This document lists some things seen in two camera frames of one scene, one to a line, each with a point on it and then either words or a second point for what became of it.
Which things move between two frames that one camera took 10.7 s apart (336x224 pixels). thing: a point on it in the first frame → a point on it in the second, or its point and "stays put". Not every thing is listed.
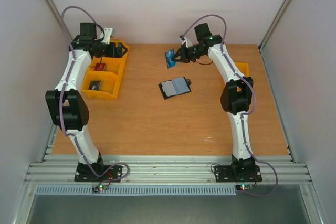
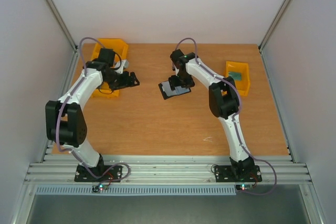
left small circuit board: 96,188 stays put
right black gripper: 182,54 → 180,84
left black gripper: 119,54 → 126,83
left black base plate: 98,173 stays put
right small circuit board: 243,187 stays put
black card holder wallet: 176,86 stays put
